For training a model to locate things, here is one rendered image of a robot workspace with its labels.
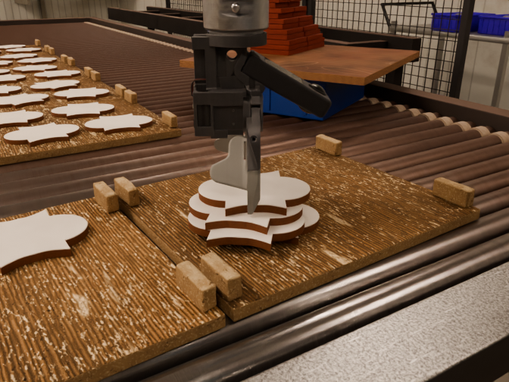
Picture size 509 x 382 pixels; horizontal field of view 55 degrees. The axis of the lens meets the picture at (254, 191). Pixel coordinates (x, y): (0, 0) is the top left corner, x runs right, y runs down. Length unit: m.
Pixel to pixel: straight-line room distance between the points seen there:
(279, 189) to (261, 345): 0.24
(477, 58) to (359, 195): 3.72
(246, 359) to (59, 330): 0.17
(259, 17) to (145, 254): 0.30
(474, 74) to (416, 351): 4.02
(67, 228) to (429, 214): 0.48
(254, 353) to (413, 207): 0.36
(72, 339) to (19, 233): 0.22
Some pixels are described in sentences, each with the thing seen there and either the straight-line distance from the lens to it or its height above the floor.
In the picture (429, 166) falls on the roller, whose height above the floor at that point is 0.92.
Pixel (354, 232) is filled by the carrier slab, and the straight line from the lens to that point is 0.64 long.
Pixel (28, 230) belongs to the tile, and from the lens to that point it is 0.67.
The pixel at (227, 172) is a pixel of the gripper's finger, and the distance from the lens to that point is 0.58.
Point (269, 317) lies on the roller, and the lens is 0.53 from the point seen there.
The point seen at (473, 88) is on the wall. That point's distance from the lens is 4.46.
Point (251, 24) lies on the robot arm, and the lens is 0.57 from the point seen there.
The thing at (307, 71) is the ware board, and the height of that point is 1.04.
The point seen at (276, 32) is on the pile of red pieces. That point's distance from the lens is 1.43.
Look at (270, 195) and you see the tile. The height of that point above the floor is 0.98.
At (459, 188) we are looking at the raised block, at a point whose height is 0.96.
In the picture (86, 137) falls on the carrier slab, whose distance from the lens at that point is 1.07.
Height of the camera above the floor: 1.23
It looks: 23 degrees down
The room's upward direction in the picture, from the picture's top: straight up
